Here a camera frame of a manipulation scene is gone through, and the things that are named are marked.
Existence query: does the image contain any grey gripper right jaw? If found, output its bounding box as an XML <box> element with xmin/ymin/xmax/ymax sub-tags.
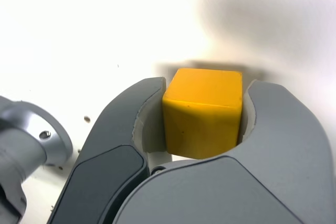
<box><xmin>112</xmin><ymin>79</ymin><xmax>336</xmax><ymax>224</ymax></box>

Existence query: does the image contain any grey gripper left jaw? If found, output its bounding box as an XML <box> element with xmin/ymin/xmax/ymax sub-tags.
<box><xmin>48</xmin><ymin>76</ymin><xmax>174</xmax><ymax>224</ymax></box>

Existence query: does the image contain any yellow cube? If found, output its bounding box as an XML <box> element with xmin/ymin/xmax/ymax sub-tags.
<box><xmin>162</xmin><ymin>68</ymin><xmax>243</xmax><ymax>159</ymax></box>

